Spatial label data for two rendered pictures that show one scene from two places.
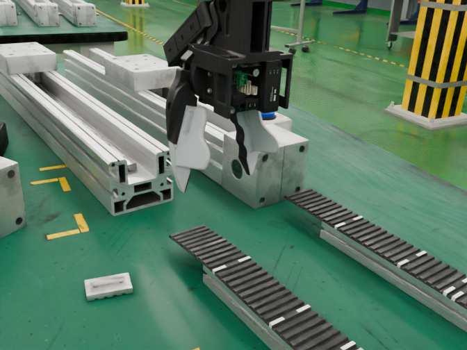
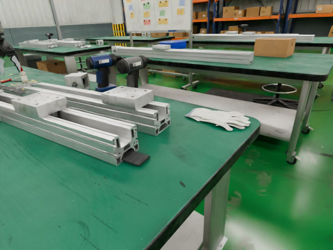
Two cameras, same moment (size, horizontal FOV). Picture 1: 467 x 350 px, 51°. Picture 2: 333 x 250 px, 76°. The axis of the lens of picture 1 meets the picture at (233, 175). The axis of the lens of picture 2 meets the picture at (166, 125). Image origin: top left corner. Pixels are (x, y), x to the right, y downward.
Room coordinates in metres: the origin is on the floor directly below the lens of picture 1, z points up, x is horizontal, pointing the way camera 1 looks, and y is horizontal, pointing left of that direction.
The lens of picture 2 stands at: (1.93, 0.37, 1.13)
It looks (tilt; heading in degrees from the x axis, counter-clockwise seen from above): 26 degrees down; 159
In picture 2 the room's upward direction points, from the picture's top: 3 degrees counter-clockwise
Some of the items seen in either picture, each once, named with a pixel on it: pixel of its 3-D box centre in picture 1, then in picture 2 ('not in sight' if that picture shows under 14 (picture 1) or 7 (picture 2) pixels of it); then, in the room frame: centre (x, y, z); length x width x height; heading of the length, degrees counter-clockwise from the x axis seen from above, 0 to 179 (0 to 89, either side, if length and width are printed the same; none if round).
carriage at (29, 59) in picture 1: (23, 62); (128, 100); (1.17, 0.51, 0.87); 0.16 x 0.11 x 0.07; 36
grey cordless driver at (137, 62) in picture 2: not in sight; (138, 81); (0.98, 0.61, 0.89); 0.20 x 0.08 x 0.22; 121
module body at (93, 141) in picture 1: (58, 110); (85, 103); (0.97, 0.37, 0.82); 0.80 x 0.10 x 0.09; 36
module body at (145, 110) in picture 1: (142, 98); (45, 119); (1.08, 0.21, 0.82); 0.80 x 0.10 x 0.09; 36
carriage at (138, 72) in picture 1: (142, 77); (41, 107); (1.08, 0.21, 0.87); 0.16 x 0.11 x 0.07; 36
